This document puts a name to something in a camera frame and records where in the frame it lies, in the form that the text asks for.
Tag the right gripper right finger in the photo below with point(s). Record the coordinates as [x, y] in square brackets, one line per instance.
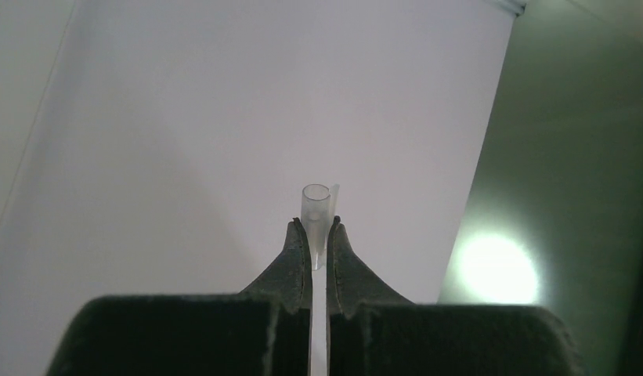
[373, 330]

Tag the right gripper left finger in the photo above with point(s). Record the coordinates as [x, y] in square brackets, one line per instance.
[265, 329]

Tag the clear pen cap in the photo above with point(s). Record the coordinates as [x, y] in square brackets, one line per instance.
[317, 216]

